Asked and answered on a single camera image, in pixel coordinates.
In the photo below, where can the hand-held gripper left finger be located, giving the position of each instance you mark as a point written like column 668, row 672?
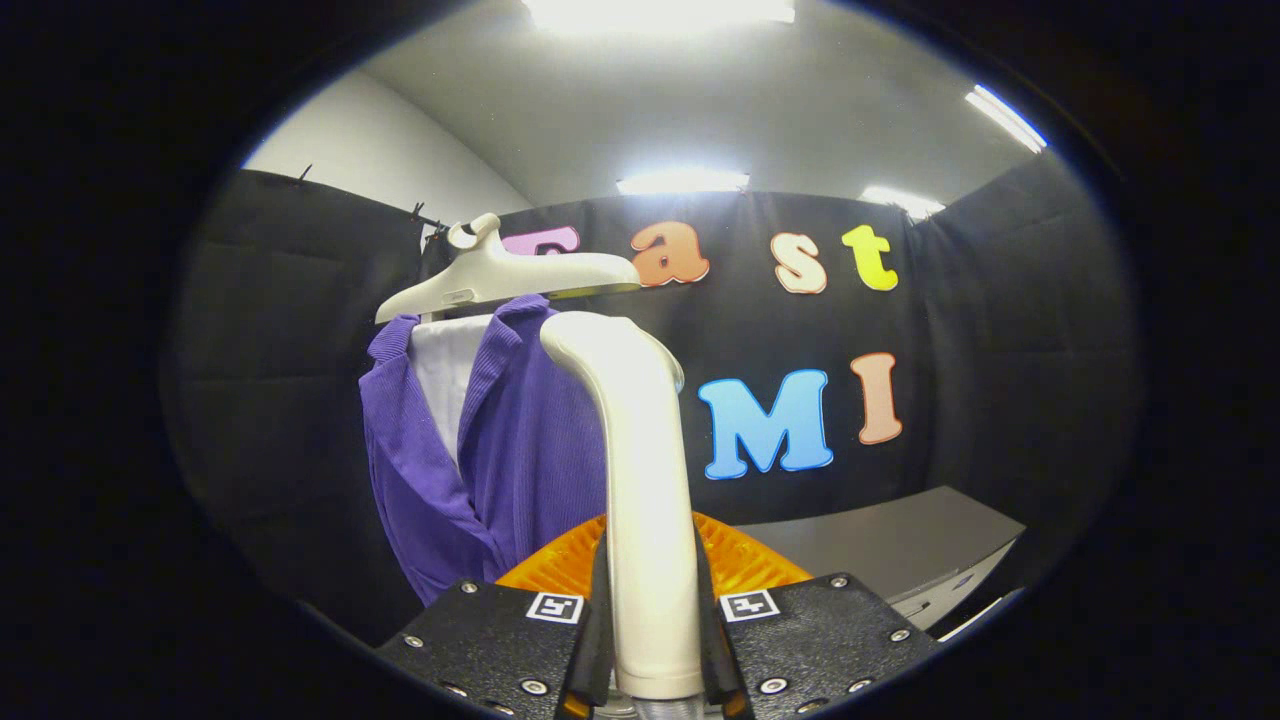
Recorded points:
column 500, row 645

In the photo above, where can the long ceiling light strip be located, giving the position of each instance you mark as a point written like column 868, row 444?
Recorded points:
column 1005, row 118

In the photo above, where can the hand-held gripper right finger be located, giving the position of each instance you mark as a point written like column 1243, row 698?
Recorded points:
column 820, row 640

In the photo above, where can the white clothes hanger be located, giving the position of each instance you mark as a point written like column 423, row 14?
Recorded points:
column 500, row 275

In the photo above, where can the purple jacket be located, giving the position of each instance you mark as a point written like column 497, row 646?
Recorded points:
column 530, row 450

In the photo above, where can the grey cabinet with dark top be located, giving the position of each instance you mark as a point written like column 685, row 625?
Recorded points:
column 880, row 545

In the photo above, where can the white ironing backing board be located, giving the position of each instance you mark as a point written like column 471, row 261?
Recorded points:
column 445, row 380

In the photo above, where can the white garment steamer head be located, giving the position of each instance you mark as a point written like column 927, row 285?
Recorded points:
column 645, row 480

